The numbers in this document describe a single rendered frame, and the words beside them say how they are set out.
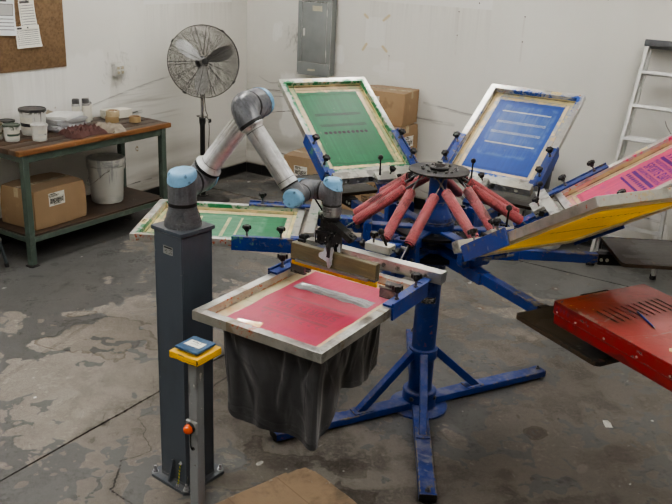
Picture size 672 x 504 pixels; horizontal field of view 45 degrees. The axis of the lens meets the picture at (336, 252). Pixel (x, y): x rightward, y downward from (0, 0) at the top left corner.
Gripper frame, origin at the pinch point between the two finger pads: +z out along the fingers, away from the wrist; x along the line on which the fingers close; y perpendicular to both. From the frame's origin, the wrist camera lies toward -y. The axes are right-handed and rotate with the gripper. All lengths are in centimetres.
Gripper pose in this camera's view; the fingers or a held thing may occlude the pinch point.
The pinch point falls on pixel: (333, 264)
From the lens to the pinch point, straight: 327.9
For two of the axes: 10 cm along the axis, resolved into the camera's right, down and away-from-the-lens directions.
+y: -8.4, -2.2, 4.9
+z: -0.5, 9.4, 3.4
